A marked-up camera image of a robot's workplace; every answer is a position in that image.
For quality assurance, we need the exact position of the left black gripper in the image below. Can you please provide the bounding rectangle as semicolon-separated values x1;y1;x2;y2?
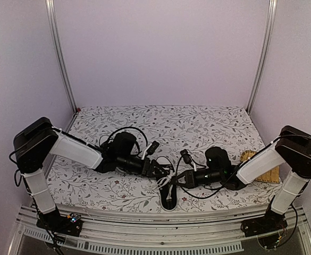
117;154;168;178

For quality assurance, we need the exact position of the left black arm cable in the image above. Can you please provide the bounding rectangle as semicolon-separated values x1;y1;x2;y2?
108;126;148;149

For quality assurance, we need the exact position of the left aluminium frame post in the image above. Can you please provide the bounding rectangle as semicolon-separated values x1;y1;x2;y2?
45;0;78;114

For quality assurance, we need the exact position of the floral patterned table mat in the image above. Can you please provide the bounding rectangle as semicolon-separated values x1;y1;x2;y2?
47;106;280;213

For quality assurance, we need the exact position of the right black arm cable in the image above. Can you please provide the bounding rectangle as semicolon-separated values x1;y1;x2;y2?
175;158;238;199

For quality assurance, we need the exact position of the woven bamboo tray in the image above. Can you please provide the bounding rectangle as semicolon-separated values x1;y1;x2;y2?
240;150;280;184

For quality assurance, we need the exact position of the front aluminium rail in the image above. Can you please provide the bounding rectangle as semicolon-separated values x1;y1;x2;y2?
11;204;311;254

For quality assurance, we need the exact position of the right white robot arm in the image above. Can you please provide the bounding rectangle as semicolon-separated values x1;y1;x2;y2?
171;125;311;232

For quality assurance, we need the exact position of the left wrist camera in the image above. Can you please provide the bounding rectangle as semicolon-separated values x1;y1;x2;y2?
141;141;159;159

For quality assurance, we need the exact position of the right aluminium frame post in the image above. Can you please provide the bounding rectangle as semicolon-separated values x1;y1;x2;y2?
246;0;278;115

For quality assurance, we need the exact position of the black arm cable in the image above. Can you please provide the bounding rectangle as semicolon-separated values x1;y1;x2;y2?
108;126;148;149
175;158;238;199

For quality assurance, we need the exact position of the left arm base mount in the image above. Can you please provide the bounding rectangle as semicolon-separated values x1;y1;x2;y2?
36;208;83;237

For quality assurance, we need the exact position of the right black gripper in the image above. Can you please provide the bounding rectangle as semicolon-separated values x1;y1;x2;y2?
171;168;223;190

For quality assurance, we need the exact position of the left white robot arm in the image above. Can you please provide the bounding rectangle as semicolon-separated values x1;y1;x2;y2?
9;117;169;231

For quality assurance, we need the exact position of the aluminium frame post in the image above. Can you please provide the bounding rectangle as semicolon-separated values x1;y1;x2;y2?
246;0;278;115
45;0;78;114

